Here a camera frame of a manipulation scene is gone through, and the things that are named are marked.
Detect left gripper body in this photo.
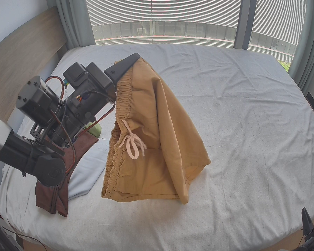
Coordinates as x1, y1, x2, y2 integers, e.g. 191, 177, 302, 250
65, 61, 117, 130

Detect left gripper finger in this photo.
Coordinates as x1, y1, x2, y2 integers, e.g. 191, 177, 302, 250
104, 53, 141, 86

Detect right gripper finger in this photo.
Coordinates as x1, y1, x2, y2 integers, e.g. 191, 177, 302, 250
301, 207, 314, 238

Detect tan shorts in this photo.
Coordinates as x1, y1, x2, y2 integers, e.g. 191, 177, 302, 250
101, 57, 212, 205

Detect bed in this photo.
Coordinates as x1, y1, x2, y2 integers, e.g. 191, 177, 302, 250
0, 5, 314, 251

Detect green garment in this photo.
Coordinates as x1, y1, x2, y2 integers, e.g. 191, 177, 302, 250
84, 120, 103, 138

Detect blue-green curtain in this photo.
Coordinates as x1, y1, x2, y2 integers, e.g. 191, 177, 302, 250
288, 0, 314, 97
44, 0, 96, 50

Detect window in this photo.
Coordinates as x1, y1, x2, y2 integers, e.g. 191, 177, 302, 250
84, 0, 308, 57

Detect white garment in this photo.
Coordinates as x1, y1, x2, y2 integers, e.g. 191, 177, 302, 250
68, 145, 111, 200

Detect brown garment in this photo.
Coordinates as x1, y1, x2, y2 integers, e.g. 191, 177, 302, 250
35, 130, 99, 218

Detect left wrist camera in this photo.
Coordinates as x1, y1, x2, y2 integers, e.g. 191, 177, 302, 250
63, 62, 89, 90

